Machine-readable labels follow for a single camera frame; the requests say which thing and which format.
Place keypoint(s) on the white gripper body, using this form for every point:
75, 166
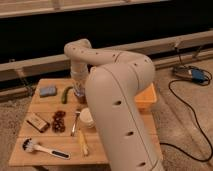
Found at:
79, 73

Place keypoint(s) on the white cylindrical container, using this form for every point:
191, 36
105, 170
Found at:
86, 118

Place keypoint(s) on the dark metal cup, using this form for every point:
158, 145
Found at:
82, 100

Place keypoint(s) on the wooden folding table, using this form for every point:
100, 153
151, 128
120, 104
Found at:
45, 107

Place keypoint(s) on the white dish brush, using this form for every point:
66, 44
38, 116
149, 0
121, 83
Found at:
30, 145

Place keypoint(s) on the green cucumber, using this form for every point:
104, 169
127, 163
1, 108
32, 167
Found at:
64, 94

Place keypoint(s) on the blue power adapter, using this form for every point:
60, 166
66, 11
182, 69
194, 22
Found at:
189, 73

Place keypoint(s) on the yellow plastic bin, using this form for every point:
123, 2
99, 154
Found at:
146, 98

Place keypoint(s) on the small brown box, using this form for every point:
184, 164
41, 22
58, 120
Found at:
37, 122

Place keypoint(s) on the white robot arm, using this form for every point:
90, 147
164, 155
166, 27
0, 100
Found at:
110, 80

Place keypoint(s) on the blue grey towel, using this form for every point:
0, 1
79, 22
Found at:
79, 87

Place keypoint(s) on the blue sponge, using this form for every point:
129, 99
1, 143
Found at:
47, 91

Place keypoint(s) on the dark grape bunch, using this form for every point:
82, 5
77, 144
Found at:
58, 125

